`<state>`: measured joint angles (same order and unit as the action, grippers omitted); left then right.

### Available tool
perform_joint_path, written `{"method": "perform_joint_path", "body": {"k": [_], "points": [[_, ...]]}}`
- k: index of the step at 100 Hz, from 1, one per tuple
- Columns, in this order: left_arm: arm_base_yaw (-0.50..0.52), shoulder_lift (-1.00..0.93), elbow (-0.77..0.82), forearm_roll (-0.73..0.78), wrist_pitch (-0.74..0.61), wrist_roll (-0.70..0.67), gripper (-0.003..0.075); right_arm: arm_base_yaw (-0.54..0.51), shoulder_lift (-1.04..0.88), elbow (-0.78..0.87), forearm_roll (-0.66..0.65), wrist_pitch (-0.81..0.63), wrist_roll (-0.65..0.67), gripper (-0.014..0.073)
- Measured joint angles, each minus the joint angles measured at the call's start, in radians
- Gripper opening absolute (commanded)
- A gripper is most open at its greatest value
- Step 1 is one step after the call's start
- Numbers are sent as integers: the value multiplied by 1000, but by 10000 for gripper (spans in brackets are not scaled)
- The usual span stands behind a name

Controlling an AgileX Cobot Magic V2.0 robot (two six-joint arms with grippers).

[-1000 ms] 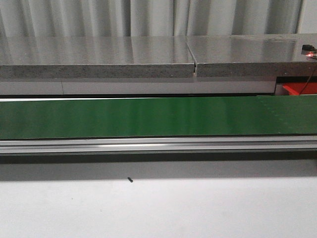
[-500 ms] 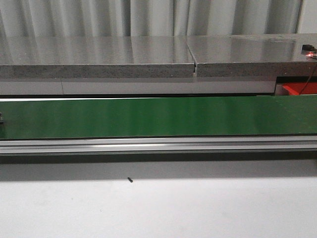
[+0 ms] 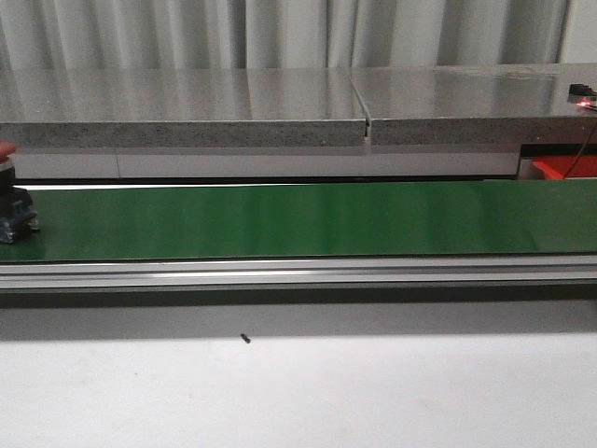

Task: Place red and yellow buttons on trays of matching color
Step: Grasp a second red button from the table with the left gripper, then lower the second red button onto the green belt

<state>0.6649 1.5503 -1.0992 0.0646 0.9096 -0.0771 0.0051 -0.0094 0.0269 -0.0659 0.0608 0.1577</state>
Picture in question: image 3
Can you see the red mushroom push button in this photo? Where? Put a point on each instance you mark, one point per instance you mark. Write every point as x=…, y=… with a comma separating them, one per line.
x=18, y=216

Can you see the green conveyor belt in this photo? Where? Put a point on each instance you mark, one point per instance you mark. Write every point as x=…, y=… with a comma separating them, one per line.
x=312, y=220

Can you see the grey stone counter right slab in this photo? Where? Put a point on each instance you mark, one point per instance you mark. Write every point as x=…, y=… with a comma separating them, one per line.
x=490, y=104

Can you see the grey stone counter slab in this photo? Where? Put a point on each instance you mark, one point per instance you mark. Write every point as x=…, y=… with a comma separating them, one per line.
x=136, y=108
x=490, y=104

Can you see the red bin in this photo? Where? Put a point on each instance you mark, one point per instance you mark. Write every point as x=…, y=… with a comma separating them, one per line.
x=561, y=167

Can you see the grey stone counter left slab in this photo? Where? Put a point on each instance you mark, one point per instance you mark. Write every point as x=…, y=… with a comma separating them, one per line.
x=136, y=108

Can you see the small black sensor red light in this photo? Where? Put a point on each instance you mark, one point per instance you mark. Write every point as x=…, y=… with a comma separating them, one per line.
x=582, y=95

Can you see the white pleated curtain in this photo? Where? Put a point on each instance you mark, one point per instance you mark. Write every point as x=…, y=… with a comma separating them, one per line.
x=278, y=34

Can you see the aluminium conveyor frame rail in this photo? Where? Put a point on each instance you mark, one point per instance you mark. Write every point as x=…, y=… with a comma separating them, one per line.
x=319, y=271

